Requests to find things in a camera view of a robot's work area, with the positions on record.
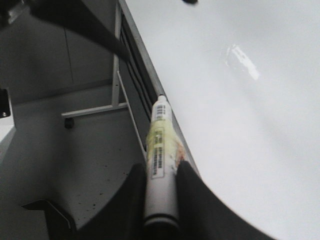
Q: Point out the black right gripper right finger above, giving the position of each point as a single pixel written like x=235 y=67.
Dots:
x=203 y=216

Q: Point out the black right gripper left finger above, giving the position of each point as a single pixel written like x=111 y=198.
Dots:
x=122 y=217

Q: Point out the white taped whiteboard marker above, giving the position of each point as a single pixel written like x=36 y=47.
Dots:
x=165 y=151

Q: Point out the black stand caster wheel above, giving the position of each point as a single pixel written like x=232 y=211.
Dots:
x=69 y=123

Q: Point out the grey whiteboard stand frame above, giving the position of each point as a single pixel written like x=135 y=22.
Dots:
x=119 y=101

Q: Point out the white whiteboard with metal frame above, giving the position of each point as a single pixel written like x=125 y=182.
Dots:
x=243 y=80

